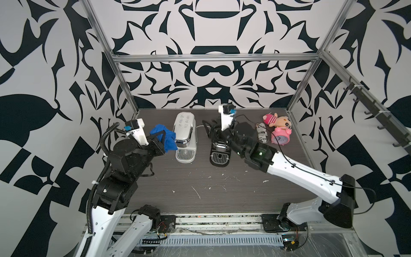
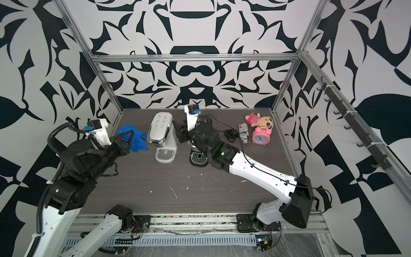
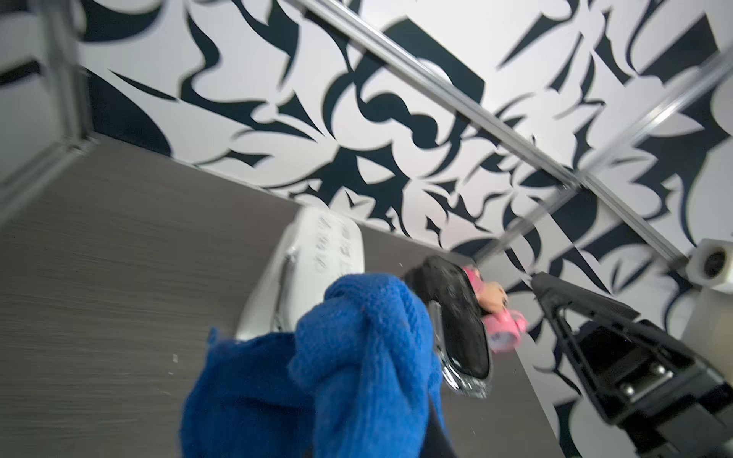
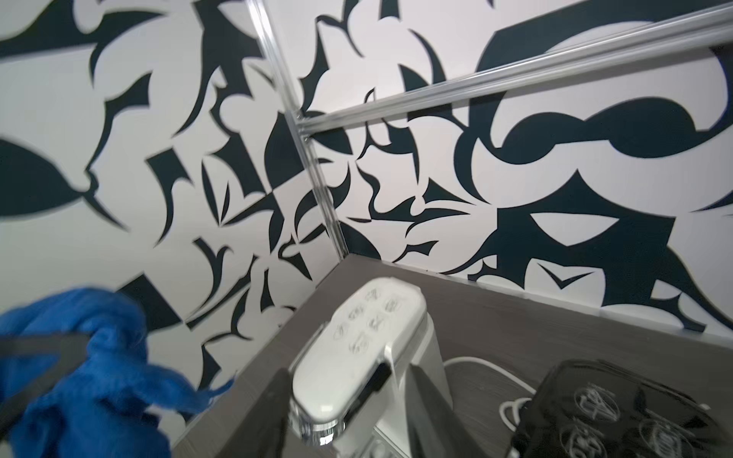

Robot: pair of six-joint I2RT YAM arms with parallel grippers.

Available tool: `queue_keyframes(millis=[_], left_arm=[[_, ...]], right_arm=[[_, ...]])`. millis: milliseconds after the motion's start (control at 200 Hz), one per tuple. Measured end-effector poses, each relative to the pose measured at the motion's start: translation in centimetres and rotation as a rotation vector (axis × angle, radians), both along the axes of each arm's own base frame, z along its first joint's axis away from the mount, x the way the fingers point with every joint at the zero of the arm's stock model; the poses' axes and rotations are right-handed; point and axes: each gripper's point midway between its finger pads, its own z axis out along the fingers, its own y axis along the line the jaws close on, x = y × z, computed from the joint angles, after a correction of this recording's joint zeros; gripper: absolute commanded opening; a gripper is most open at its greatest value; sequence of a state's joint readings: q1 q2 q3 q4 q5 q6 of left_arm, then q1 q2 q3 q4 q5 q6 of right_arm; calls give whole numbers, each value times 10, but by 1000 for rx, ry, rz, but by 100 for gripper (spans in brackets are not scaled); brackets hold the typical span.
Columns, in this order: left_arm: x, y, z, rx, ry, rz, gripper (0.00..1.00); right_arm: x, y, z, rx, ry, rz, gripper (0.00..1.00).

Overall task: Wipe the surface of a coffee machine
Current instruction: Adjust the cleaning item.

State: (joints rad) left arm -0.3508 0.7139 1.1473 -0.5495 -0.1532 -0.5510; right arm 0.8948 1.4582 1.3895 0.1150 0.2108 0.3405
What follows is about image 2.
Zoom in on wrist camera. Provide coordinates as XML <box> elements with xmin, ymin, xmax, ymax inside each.
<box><xmin>84</xmin><ymin>118</ymin><xmax>111</xmax><ymax>147</ymax></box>
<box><xmin>184</xmin><ymin>104</ymin><xmax>201</xmax><ymax>131</ymax></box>

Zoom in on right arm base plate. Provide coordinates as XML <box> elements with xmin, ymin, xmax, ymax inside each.
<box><xmin>235</xmin><ymin>214</ymin><xmax>280</xmax><ymax>233</ymax></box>

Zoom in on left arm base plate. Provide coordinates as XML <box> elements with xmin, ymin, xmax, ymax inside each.
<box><xmin>121</xmin><ymin>215</ymin><xmax>152</xmax><ymax>234</ymax></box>

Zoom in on pink plush doll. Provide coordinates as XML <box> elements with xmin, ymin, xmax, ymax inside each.
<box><xmin>245</xmin><ymin>113</ymin><xmax>274</xmax><ymax>130</ymax></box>

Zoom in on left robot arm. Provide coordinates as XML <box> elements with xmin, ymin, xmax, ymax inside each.
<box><xmin>25</xmin><ymin>123</ymin><xmax>134</xmax><ymax>257</ymax></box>

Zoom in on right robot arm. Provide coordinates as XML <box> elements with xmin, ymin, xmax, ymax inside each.
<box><xmin>177</xmin><ymin>122</ymin><xmax>316</xmax><ymax>229</ymax></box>

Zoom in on pink alarm clock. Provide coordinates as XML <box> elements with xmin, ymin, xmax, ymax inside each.
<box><xmin>252</xmin><ymin>127</ymin><xmax>272</xmax><ymax>146</ymax></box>

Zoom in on white coffee machine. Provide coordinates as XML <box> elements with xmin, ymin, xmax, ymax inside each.
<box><xmin>147</xmin><ymin>112</ymin><xmax>179</xmax><ymax>164</ymax></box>

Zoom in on black hook rack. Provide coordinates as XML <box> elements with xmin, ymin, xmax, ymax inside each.
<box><xmin>318</xmin><ymin>77</ymin><xmax>392</xmax><ymax>170</ymax></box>

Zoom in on small grey toy robot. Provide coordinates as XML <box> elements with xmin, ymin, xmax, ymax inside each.
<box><xmin>238</xmin><ymin>123</ymin><xmax>250</xmax><ymax>144</ymax></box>

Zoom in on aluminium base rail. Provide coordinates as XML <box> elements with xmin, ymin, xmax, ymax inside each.
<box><xmin>54</xmin><ymin>210</ymin><xmax>330</xmax><ymax>238</ymax></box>

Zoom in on black coffee machine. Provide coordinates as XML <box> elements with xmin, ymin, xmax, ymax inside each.
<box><xmin>189</xmin><ymin>147</ymin><xmax>209</xmax><ymax>168</ymax></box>

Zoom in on small circuit board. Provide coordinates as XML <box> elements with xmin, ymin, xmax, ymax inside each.
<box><xmin>255</xmin><ymin>234</ymin><xmax>273</xmax><ymax>252</ymax></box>

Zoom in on blue cloth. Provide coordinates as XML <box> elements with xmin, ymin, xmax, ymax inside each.
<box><xmin>117</xmin><ymin>124</ymin><xmax>148</xmax><ymax>153</ymax></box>

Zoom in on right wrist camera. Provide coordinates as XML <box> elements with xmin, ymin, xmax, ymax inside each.
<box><xmin>184</xmin><ymin>104</ymin><xmax>201</xmax><ymax>131</ymax></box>

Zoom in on aluminium cage frame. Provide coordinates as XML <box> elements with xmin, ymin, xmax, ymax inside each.
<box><xmin>54</xmin><ymin>1</ymin><xmax>411</xmax><ymax>201</ymax></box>

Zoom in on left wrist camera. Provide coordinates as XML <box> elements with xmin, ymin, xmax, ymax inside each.
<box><xmin>84</xmin><ymin>118</ymin><xmax>111</xmax><ymax>147</ymax></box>

